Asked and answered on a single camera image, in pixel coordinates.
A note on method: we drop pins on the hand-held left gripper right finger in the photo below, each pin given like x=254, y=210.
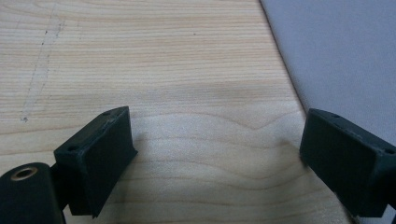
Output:
x=342, y=161

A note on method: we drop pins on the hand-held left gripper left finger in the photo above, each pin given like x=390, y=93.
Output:
x=93, y=161

